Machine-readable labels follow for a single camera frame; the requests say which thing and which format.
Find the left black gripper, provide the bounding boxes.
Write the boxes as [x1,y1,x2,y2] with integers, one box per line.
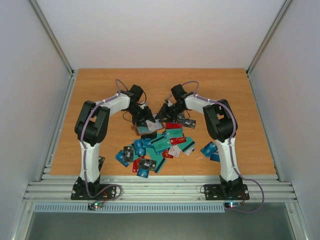
[126,104,156,127]

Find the brown leather card holder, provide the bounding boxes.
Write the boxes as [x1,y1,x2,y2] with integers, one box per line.
[132,120,165,136]

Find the white red-print card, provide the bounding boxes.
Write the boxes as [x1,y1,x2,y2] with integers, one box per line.
[145,120,163,132]

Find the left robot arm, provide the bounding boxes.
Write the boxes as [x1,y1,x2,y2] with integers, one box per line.
[74,84,156,199]

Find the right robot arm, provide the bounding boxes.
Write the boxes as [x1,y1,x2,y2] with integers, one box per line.
[155,84,243,200]

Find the dark red card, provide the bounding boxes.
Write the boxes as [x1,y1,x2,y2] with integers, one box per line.
[165,122,183,130]

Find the black plain card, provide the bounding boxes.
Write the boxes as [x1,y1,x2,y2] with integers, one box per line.
[140,131,158,139]

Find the black VIP card top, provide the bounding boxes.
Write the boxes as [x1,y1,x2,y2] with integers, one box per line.
[178,118,197,129]

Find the black vip card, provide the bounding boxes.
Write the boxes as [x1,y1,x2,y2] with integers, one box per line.
[178,118,197,129]
[98,156,105,171]
[138,158,157,172]
[123,145,134,163]

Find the red gold VIP card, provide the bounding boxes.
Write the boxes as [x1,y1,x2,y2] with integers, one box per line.
[170,135,187,146]

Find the blue card pile centre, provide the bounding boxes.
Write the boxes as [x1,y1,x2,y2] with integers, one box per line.
[133,139,146,156]

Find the teal card pile bottom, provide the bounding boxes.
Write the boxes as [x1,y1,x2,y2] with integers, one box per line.
[146,136,196,161]

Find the blue card left edge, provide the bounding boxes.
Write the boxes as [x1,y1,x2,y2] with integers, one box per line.
[115,150,130,168]

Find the black VIP card bottom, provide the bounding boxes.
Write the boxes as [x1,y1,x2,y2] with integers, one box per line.
[138,158,157,172]

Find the black VIP card far left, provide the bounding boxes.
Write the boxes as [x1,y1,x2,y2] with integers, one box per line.
[98,156,105,171]

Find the blue card right upper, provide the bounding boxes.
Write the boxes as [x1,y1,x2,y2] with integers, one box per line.
[200,141,218,158]

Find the blue card far right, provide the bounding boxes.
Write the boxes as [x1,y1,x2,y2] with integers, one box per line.
[210,152,220,162]

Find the left controller board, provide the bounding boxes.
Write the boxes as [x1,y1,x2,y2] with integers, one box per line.
[87,202,104,211]

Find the controller board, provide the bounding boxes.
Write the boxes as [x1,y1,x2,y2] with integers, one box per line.
[224,201,243,209]
[87,202,104,211]

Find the right controller board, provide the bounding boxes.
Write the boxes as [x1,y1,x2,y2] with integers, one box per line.
[224,201,243,209]

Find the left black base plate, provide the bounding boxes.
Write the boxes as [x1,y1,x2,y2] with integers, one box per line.
[70,176,117,201]

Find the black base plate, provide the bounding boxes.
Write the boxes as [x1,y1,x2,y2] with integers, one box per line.
[203,184,250,201]
[70,176,117,201]

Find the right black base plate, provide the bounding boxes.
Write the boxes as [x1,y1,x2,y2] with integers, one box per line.
[203,184,250,201]

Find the aluminium frame rails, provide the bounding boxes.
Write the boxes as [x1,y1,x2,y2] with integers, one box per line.
[23,174,297,203]

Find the grey slotted cable duct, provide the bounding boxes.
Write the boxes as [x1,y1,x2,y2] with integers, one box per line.
[33,202,225,214]

